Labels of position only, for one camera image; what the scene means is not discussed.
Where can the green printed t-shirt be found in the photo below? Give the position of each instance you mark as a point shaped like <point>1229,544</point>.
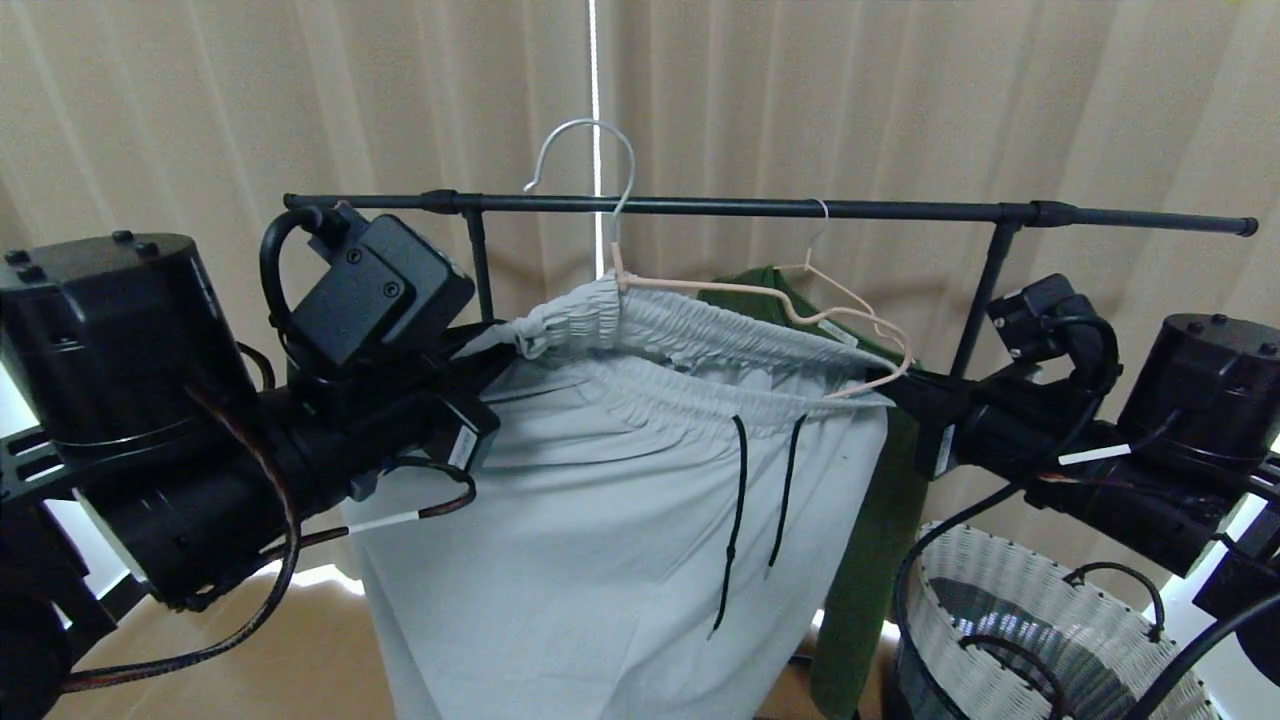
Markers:
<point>880,560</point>

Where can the pale grey shorts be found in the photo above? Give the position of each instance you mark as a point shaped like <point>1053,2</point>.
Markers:
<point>600,560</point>

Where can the white laundry basket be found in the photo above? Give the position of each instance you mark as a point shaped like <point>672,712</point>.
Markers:
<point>1000,570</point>

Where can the beige curtain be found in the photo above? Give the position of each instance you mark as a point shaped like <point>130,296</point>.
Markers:
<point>900,100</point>

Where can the pink clothes hanger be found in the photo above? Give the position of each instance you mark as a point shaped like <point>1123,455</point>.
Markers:
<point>845,293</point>
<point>700,288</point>

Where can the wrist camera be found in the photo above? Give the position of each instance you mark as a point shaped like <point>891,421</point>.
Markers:
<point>370,290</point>
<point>1040,310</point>

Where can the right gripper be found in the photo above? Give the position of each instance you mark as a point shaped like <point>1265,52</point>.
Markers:
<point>990,440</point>

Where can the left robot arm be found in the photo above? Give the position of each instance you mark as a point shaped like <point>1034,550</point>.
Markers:
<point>110,330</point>

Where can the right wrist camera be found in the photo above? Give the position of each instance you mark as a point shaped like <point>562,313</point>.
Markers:
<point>1040,310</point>

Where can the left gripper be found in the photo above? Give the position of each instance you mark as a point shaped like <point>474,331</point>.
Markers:
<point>220,500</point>

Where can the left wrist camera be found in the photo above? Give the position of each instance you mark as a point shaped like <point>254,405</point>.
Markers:
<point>370,290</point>

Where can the black clothes rack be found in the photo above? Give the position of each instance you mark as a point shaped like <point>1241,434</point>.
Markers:
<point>900,210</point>

